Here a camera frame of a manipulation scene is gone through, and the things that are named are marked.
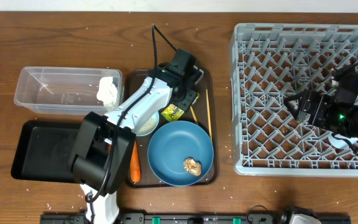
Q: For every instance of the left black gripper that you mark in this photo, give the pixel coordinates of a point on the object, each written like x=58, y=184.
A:
x=188, y=102

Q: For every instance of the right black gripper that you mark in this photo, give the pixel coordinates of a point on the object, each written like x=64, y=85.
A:
x=324, y=102

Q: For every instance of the green yellow snack wrapper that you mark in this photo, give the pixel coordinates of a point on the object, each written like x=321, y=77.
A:
x=173, y=113

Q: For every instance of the light blue rice bowl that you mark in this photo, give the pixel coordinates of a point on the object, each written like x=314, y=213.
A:
x=149, y=126

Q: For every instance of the light blue cup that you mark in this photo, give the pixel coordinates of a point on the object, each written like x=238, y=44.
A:
x=340, y=142

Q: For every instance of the white napkin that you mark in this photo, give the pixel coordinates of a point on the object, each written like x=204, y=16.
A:
x=107, y=92

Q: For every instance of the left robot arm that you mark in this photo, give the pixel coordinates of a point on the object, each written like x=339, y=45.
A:
x=103, y=148

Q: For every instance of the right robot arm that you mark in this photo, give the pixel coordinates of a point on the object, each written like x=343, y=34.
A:
x=347, y=112

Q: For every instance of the grey dishwasher rack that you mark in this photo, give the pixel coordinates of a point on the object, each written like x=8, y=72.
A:
x=269, y=62

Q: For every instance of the right wooden chopstick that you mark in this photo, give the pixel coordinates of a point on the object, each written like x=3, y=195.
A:
x=209, y=115

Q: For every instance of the wooden chopstick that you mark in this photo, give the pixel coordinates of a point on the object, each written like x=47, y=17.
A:
x=193, y=115
x=209, y=115

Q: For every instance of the left wooden chopstick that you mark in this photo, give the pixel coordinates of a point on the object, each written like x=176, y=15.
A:
x=193, y=115

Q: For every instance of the brown serving tray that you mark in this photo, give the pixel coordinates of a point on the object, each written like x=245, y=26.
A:
x=148, y=178

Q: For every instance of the blue plate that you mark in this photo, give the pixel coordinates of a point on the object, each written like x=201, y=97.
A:
x=174, y=142

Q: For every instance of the brown food scrap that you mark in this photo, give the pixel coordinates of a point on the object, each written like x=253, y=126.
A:
x=192, y=167

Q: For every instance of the orange carrot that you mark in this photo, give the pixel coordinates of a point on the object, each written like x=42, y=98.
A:
x=135, y=165

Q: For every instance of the clear plastic bin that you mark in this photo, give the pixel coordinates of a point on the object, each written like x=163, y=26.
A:
x=64, y=90

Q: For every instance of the black plastic tray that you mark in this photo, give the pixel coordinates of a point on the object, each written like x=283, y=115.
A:
x=43, y=151

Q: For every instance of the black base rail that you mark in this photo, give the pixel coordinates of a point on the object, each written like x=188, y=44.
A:
x=139, y=218

